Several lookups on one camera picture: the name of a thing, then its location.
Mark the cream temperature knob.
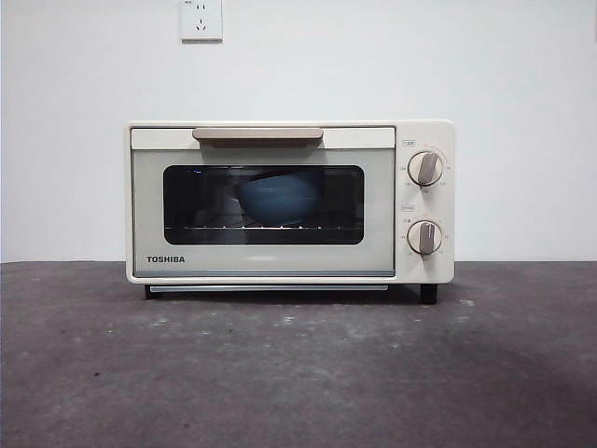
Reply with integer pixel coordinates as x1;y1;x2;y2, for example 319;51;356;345
407;150;444;188

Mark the blue ribbed bowl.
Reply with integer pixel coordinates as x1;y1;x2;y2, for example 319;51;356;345
238;170;324;225

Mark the white wall socket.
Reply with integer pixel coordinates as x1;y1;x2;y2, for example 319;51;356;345
180;0;224;44

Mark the metal wire oven rack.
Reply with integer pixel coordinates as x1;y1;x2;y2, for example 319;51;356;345
163;224;364;232

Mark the glass oven door with handle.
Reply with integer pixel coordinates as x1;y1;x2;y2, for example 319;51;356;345
130;126;396;278

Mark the cream timer knob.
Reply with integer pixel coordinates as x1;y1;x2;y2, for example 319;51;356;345
407;219;444;257

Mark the cream Toshiba toaster oven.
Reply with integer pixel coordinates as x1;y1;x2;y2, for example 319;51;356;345
125;119;456;305

